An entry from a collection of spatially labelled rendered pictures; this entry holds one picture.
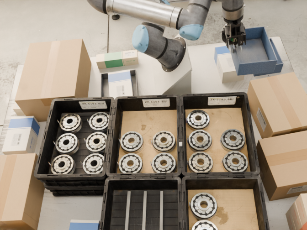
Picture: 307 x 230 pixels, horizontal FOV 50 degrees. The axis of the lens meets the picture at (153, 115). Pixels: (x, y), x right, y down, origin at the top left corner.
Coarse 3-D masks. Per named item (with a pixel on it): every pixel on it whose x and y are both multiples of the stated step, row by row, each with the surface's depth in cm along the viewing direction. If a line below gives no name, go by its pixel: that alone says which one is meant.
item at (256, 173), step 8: (184, 96) 149; (192, 96) 149; (200, 96) 149; (248, 104) 144; (248, 112) 141; (248, 120) 139; (184, 144) 136; (184, 152) 134; (256, 152) 130; (184, 160) 132; (256, 160) 129; (184, 168) 130; (256, 168) 127; (184, 176) 129
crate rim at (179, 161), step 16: (128, 96) 152; (144, 96) 151; (160, 96) 152; (176, 96) 150; (112, 128) 143; (112, 144) 139; (112, 176) 131; (128, 176) 130; (144, 176) 129; (160, 176) 129
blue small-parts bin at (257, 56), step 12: (252, 36) 145; (264, 36) 141; (252, 48) 143; (264, 48) 143; (240, 60) 140; (252, 60) 139; (264, 60) 139; (276, 60) 130; (240, 72) 134; (252, 72) 135; (264, 72) 135
